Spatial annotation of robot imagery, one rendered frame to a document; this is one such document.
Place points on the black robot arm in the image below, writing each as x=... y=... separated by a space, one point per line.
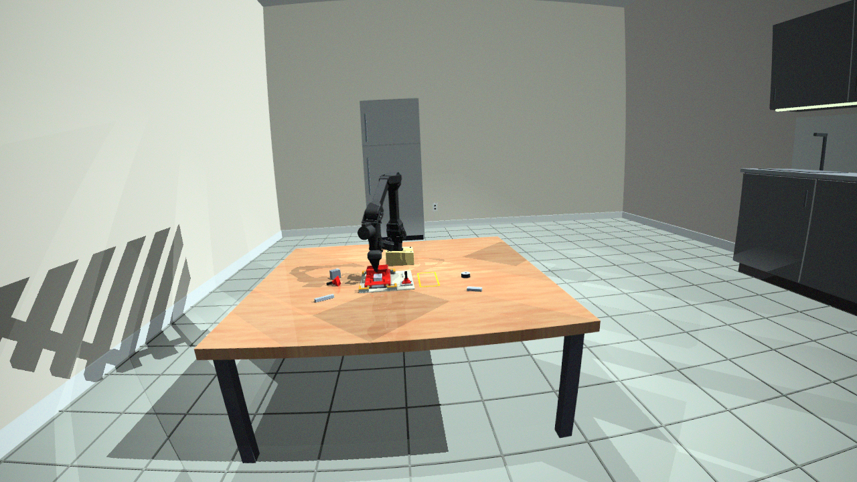
x=373 y=214

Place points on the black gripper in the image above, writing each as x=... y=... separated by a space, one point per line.
x=374 y=255

